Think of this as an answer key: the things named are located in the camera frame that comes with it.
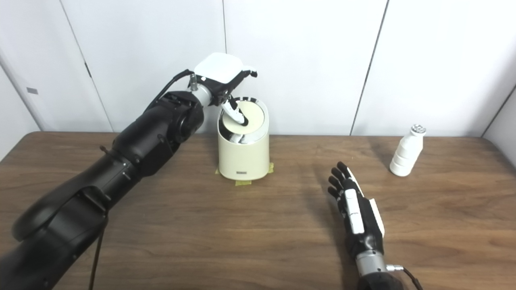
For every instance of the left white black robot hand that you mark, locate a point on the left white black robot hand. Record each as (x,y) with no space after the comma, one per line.
(219,68)

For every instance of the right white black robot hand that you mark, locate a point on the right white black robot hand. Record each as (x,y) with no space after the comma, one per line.
(365,225)

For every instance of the cream round bin lid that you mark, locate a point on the cream round bin lid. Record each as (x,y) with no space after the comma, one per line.
(256,114)

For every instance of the small white plastic bottle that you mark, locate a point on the small white plastic bottle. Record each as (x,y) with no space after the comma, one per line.
(406,155)

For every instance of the cream-colored bin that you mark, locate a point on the cream-colored bin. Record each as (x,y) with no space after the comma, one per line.
(244,159)

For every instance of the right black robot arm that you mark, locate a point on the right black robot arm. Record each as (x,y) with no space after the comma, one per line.
(375,274)

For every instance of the black wall panel hinge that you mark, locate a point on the black wall panel hinge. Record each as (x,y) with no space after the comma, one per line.
(87,69)

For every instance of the grey wall label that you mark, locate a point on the grey wall label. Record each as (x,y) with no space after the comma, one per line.
(32,90)

